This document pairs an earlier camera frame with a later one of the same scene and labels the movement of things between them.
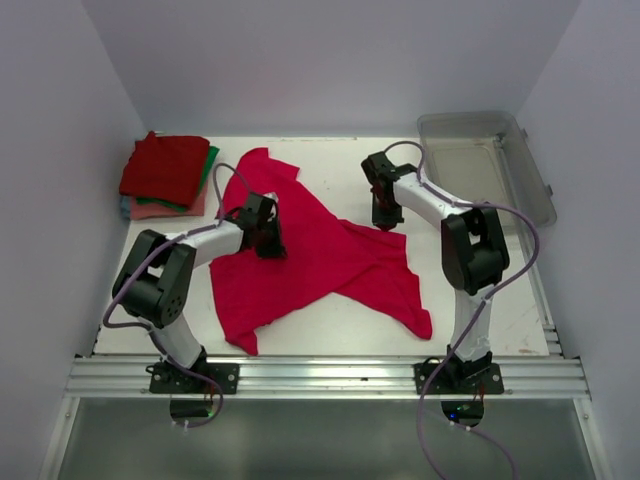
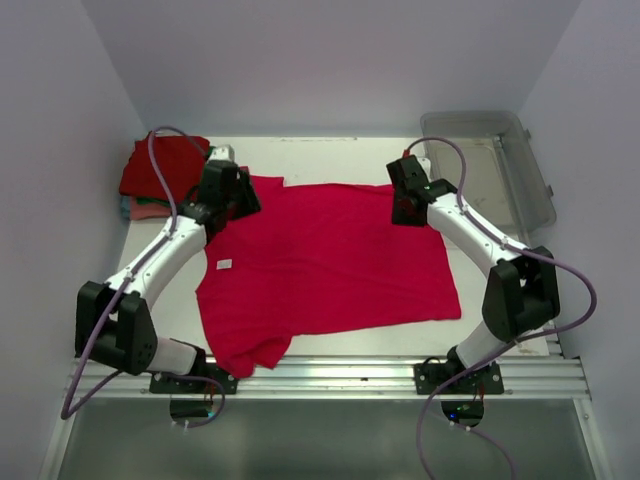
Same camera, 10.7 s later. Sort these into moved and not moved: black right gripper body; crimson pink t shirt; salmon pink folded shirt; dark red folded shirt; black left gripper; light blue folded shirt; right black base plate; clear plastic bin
Moved: black right gripper body; crimson pink t shirt; black left gripper
Not moved: dark red folded shirt; right black base plate; light blue folded shirt; clear plastic bin; salmon pink folded shirt
